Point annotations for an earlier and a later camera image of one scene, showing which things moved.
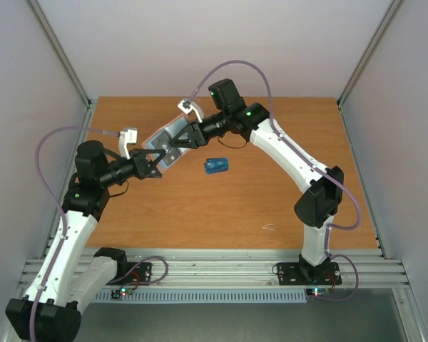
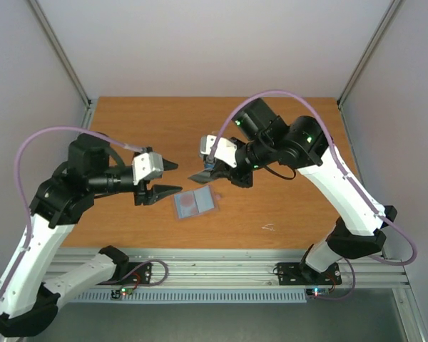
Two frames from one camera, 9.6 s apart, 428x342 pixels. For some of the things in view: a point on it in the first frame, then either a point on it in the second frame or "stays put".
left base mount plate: [140, 275] stays put
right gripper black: [198, 134] -> [237, 174]
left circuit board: [117, 294] stays put
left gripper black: [144, 167] -> [158, 192]
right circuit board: [315, 292] stays put
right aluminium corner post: [393, 8] stays put
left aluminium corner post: [72, 72] stays put
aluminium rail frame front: [250, 268] stays put
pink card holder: [161, 140] -> [195, 202]
